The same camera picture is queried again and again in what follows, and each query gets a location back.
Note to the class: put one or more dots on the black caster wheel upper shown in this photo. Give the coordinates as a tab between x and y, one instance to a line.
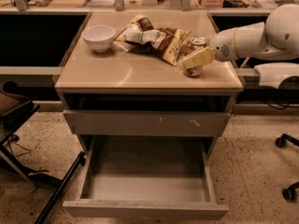
282	141

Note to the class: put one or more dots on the black chair at left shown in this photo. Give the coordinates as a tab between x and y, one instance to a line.
38	180

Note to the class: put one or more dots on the open grey lower drawer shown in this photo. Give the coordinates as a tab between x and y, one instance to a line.
146	177

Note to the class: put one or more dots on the brown chip bag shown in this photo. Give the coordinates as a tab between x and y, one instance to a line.
165	42

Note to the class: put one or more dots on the black caster wheel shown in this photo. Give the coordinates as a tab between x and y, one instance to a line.
290	193
282	141

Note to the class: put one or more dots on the closed grey upper drawer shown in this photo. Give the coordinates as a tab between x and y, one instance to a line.
148	123

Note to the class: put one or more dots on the white bowl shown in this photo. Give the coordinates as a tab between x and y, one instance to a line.
99	37

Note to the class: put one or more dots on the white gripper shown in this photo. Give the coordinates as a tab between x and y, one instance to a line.
221	47

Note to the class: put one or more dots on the grey drawer cabinet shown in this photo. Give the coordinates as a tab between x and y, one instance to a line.
135	81

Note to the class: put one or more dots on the black caster wheel lower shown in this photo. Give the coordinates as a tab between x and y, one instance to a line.
290	193

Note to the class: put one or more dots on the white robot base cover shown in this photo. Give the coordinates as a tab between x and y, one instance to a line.
274	74

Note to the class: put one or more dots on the grey rod with tip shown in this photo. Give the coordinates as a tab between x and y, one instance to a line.
244	62

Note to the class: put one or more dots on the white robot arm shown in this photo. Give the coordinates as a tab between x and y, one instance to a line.
277	39

